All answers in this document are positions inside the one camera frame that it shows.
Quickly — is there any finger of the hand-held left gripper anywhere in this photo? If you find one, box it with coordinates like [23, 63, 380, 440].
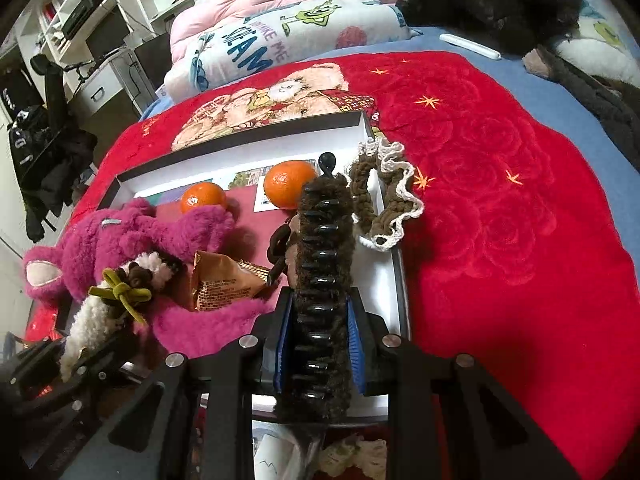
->
[75, 327, 151, 386]
[12, 382, 118, 461]

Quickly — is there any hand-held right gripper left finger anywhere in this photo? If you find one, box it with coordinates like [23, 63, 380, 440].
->
[62, 287, 297, 480]

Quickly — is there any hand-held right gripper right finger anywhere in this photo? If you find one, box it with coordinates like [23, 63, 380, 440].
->
[345, 294, 586, 480]

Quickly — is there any black shallow box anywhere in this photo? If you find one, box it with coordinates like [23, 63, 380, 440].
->
[97, 110, 413, 423]

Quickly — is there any brown fuzzy hair claw clip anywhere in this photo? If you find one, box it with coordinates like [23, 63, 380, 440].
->
[272, 152, 358, 423]

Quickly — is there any gold snack packet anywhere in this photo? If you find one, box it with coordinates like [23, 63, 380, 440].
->
[190, 250, 273, 313]

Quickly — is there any dark brown hair clip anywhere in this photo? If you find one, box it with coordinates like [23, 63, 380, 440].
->
[269, 222, 296, 288]

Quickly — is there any pink plush bear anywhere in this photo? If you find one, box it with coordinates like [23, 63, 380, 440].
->
[22, 197, 281, 356]

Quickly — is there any brown white crochet scrunchie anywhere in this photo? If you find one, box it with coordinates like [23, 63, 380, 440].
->
[347, 140, 426, 253]

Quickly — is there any mandarin orange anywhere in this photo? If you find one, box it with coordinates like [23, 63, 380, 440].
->
[263, 160, 318, 209]
[180, 181, 228, 215]

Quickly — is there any red printed blanket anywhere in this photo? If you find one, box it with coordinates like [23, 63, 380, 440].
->
[22, 52, 636, 480]

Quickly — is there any black chair with clothes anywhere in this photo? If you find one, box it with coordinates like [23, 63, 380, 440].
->
[20, 52, 98, 241]

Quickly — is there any black bag white print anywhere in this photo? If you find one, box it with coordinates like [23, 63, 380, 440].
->
[6, 105, 56, 173]

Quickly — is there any white desk drawer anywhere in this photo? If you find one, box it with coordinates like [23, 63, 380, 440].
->
[75, 60, 136, 121]

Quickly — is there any black computer tower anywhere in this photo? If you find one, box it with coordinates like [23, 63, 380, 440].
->
[132, 32, 173, 113]

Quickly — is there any blue bed sheet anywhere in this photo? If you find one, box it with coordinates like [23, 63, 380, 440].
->
[145, 0, 640, 480]

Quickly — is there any black computer monitor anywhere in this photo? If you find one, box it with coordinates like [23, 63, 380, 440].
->
[87, 10, 131, 58]

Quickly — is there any white cartoon printed blanket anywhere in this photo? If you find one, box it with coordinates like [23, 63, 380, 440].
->
[165, 0, 423, 106]

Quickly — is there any white tube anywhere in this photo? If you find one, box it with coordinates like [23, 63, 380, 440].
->
[440, 33, 503, 61]

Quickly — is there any black printer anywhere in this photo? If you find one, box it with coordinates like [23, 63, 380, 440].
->
[60, 0, 111, 36]

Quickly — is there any dark brown garment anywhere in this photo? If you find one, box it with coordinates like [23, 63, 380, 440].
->
[522, 45, 640, 136]

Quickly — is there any black jacket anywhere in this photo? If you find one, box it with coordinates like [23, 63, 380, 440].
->
[395, 0, 586, 56]

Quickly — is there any white green cartoon pillow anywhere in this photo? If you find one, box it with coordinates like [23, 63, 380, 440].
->
[555, 10, 640, 76]

